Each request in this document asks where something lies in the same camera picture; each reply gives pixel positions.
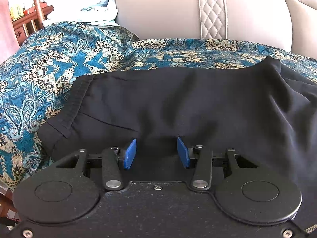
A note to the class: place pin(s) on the light blue crumpled cloth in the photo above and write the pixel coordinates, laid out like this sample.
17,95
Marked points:
99,12

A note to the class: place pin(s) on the blue paisley patterned blanket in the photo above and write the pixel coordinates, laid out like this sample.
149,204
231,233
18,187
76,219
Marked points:
49,62

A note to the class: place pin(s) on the black pants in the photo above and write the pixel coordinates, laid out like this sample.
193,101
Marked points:
173,99

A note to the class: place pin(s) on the pink curtain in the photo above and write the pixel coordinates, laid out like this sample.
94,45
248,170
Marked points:
6,29

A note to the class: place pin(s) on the dark red box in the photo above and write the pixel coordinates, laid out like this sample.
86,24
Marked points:
37,8

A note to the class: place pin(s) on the yellow box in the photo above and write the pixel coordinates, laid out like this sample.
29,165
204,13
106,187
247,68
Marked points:
16,12

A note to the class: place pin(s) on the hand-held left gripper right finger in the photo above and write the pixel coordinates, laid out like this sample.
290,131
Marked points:
183,153

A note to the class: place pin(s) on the curved brown wooden pole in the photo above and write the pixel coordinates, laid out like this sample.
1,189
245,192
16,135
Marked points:
37,2

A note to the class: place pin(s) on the beige leather headboard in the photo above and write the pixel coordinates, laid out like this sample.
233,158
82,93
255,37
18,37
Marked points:
161,10

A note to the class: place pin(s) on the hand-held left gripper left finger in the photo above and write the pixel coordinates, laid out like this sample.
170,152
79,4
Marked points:
129,155

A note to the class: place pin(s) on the red-brown wooden cabinet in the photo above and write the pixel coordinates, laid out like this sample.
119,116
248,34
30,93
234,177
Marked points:
24,26

